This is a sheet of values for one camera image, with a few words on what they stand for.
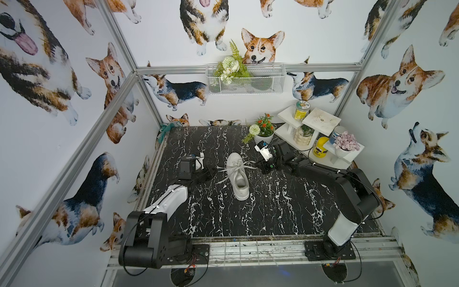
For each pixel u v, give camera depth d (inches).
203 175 30.6
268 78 36.3
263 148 32.2
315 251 28.9
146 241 16.4
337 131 33.9
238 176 35.1
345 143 31.3
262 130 39.9
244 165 35.7
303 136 42.3
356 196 18.7
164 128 47.3
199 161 29.3
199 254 28.9
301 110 38.6
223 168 35.5
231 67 31.1
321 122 36.5
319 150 39.1
